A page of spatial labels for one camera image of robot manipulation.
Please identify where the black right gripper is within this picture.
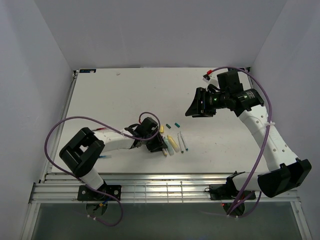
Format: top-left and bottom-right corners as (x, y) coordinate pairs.
(184, 87), (229, 118)

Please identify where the yellow capped white marker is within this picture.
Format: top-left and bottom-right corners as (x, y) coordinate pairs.
(162, 148), (168, 157)

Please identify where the mint green highlighter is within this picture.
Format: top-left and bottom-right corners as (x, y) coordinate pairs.
(164, 137), (175, 156)

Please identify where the yellow highlighter pen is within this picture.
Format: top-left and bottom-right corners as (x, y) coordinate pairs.
(167, 135), (180, 153)

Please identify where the green capped white marker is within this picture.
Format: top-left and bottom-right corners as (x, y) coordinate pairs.
(180, 132), (189, 152)

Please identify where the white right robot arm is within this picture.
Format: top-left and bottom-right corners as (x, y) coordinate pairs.
(185, 70), (312, 200)

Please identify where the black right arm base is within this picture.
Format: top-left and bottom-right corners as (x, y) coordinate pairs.
(204, 184), (239, 200)

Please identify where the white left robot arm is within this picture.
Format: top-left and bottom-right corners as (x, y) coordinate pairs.
(59, 117), (168, 200)

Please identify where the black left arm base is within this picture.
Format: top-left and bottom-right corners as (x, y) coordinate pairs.
(76, 184), (122, 202)

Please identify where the blue gel pen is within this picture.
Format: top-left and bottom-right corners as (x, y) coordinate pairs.
(99, 155), (112, 159)

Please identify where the red gel pen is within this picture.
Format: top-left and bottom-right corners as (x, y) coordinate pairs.
(91, 127), (108, 132)

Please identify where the blue corner label left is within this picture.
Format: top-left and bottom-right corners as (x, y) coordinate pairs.
(79, 69), (97, 74)

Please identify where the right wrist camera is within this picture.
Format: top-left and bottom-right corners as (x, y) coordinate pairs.
(202, 70), (219, 87)

